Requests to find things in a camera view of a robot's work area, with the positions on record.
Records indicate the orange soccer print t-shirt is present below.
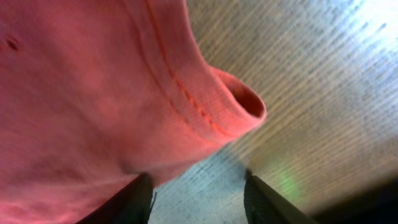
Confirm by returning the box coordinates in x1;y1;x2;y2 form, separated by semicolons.
1;0;267;223

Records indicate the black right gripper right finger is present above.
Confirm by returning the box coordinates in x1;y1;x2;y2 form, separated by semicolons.
244;169;317;224

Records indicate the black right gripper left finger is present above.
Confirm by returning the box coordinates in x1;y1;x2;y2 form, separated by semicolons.
76;174;154;224

